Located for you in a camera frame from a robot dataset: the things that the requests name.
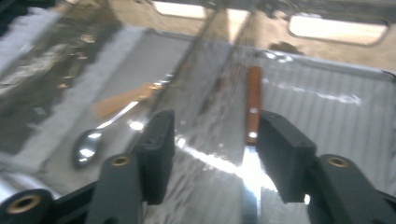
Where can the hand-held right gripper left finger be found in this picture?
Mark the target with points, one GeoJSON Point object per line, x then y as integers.
{"type": "Point", "coordinates": [155, 161]}

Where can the smoky transparent plastic bin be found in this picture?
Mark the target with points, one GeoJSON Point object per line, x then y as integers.
{"type": "Point", "coordinates": [327, 124]}
{"type": "Point", "coordinates": [162, 62]}

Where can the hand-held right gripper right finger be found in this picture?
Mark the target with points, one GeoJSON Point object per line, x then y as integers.
{"type": "Point", "coordinates": [286, 158]}

